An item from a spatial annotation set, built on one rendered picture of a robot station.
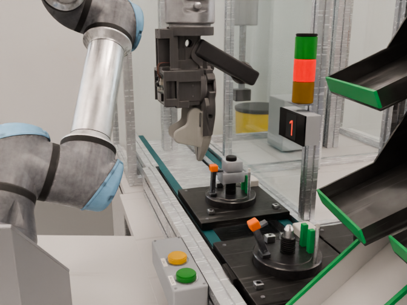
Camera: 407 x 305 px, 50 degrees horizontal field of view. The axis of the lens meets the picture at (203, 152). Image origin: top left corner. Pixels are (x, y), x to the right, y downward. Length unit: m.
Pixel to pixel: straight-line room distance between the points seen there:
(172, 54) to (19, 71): 4.11
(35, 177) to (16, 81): 3.93
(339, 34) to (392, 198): 1.56
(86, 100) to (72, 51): 3.57
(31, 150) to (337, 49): 1.57
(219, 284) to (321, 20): 0.61
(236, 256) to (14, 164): 0.47
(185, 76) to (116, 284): 0.58
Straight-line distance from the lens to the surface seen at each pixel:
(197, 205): 1.18
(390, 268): 0.70
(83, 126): 0.93
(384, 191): 0.64
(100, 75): 0.99
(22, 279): 0.76
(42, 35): 4.61
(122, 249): 1.21
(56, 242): 1.29
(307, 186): 1.11
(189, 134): 0.69
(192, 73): 0.66
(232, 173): 1.17
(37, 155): 0.86
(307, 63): 1.02
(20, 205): 0.83
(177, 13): 0.66
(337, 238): 1.06
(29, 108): 4.76
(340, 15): 2.12
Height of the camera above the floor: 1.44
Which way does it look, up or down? 16 degrees down
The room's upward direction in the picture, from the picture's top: straight up
